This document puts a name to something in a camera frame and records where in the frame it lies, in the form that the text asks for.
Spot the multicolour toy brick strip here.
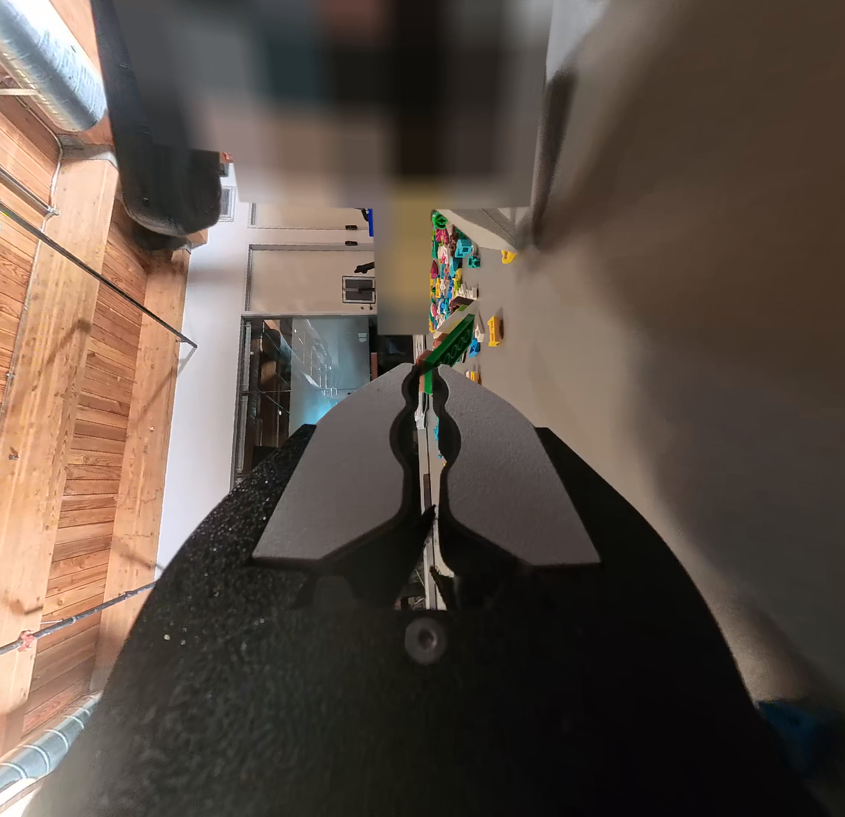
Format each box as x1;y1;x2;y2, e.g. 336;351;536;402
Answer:
415;314;478;435

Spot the grey desk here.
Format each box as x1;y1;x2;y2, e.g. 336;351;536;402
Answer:
420;206;845;765

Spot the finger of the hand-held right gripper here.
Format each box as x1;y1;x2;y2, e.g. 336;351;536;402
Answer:
533;0;845;250

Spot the thin metal rod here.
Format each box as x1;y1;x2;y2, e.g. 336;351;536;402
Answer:
0;203;198;349

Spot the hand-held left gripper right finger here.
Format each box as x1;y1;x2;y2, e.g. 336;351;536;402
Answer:
437;367;600;607

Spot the pile of blue white bricks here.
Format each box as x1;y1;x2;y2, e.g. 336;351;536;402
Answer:
428;211;517;382

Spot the silver ventilation duct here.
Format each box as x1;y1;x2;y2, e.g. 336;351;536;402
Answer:
0;0;108;132
0;692;103;791

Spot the glass partition window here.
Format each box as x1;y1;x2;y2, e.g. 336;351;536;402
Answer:
232;315;378;488

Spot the black ceiling duct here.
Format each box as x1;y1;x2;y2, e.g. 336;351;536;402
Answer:
89;0;223;250

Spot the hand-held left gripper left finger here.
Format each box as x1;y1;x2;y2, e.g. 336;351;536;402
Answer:
253;363;425;600

